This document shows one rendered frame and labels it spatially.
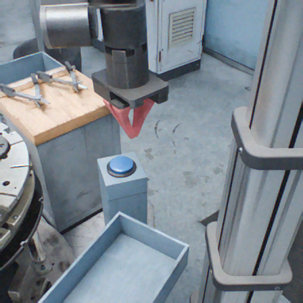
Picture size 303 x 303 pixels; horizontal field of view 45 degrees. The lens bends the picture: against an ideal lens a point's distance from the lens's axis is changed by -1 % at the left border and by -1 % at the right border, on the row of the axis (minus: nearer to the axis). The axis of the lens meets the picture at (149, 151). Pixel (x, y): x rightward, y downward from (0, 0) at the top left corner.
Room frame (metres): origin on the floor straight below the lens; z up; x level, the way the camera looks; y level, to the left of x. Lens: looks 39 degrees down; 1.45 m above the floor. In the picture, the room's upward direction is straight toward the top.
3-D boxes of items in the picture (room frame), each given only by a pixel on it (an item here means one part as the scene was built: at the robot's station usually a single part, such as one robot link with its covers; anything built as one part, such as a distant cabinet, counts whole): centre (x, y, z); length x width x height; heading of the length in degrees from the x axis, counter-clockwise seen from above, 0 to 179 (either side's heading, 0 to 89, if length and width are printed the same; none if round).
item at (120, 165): (0.47, 0.05, 1.04); 0.04 x 0.04 x 0.01
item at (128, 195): (0.47, 0.05, 0.91); 0.07 x 0.07 x 0.25; 18
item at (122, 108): (0.47, 0.03, 1.15); 0.07 x 0.07 x 0.09; 38
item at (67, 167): (0.65, 0.19, 0.91); 0.19 x 0.19 x 0.26; 40
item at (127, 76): (0.46, 0.03, 1.22); 0.10 x 0.07 x 0.07; 38
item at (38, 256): (0.44, 0.22, 0.91); 0.02 x 0.02 x 0.21
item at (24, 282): (0.35, 0.22, 0.85); 0.06 x 0.04 x 0.05; 174
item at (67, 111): (0.65, 0.19, 1.05); 0.20 x 0.19 x 0.02; 40
